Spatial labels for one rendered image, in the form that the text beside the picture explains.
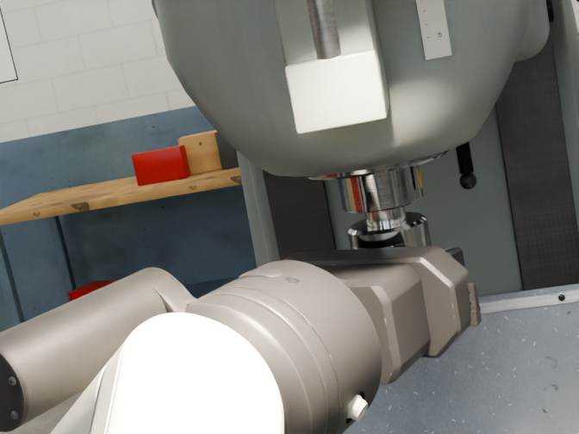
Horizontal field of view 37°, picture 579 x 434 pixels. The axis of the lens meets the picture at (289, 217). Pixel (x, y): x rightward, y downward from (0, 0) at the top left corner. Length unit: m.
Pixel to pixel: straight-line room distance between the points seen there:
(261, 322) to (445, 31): 0.16
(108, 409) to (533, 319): 0.67
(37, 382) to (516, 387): 0.64
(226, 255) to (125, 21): 1.41
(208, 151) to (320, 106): 4.02
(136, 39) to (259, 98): 4.56
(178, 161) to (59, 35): 1.19
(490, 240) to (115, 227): 4.34
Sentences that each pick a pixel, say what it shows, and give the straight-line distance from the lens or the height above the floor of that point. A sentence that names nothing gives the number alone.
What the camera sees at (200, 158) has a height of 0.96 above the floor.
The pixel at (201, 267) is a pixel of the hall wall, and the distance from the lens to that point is 5.05.
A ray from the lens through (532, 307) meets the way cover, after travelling 0.91.
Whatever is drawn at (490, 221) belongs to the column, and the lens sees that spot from 0.90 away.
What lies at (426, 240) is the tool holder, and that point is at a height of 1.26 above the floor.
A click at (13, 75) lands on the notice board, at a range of 5.27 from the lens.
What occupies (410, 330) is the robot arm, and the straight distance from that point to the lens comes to 0.44.
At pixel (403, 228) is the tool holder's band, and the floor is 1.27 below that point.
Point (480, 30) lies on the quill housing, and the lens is 0.42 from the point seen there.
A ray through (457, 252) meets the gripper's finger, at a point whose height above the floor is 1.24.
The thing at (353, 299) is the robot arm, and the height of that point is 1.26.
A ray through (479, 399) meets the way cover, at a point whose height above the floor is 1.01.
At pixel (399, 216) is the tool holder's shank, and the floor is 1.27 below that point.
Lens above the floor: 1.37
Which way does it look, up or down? 10 degrees down
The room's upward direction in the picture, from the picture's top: 11 degrees counter-clockwise
